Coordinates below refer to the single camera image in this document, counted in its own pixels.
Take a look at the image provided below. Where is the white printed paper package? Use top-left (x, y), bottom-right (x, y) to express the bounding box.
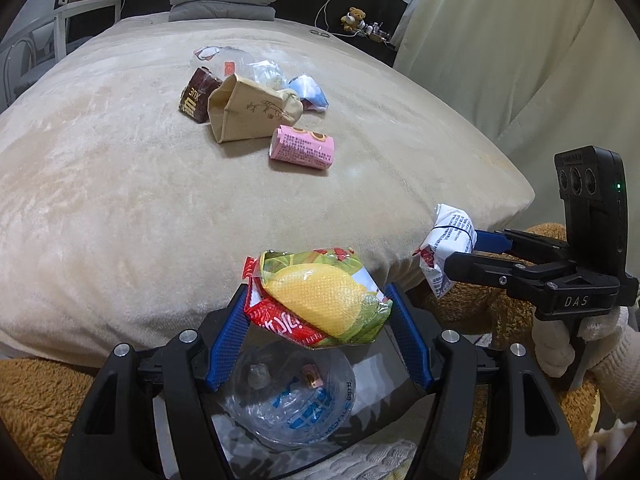
top-left (413, 204), bottom-right (477, 299)

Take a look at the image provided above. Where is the yellow green snack wrapper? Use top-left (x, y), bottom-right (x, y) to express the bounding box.
top-left (243, 247), bottom-right (393, 349)

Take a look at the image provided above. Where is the pink cylindrical snack pack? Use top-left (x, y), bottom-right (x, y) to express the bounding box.
top-left (269, 125), bottom-right (335, 170)

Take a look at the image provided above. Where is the beige paper bag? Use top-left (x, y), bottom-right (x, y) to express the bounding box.
top-left (207, 74), bottom-right (304, 144)

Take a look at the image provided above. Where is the blue face mask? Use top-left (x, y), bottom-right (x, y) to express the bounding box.
top-left (288, 74), bottom-right (329, 113)

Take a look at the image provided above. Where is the brown chocolate wrapper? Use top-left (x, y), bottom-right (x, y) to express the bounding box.
top-left (178, 67), bottom-right (222, 124)

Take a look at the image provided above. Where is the clear plastic zip bag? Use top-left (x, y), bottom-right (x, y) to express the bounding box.
top-left (190, 46), bottom-right (255, 80)

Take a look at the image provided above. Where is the pink snack carton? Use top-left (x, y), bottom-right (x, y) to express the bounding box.
top-left (302, 363), bottom-right (324, 389)

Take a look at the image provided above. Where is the clear bag of white tissue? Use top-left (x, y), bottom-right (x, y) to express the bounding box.
top-left (247, 60), bottom-right (288, 90)

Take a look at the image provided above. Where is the person's right hand white glove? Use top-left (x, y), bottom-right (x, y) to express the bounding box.
top-left (532, 307), bottom-right (629, 378)

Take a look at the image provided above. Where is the beige plush bed blanket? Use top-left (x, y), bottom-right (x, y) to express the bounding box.
top-left (1, 14), bottom-right (535, 366)

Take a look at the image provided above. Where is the cream curtain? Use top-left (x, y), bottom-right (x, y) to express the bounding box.
top-left (391, 0), bottom-right (640, 241)

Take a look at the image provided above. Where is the brown teddy bear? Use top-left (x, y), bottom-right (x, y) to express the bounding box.
top-left (341, 6), bottom-right (366, 34)

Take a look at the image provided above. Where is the lower grey pillow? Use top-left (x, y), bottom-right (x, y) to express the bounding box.
top-left (168, 0), bottom-right (276, 22)

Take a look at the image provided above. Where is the white desk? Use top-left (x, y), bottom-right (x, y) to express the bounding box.
top-left (0, 0), bottom-right (130, 106)

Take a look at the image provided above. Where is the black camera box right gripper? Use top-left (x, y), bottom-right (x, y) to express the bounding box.
top-left (554, 145), bottom-right (628, 280)

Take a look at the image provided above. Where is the white charger cable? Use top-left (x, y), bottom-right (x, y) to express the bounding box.
top-left (313, 0), bottom-right (352, 37)

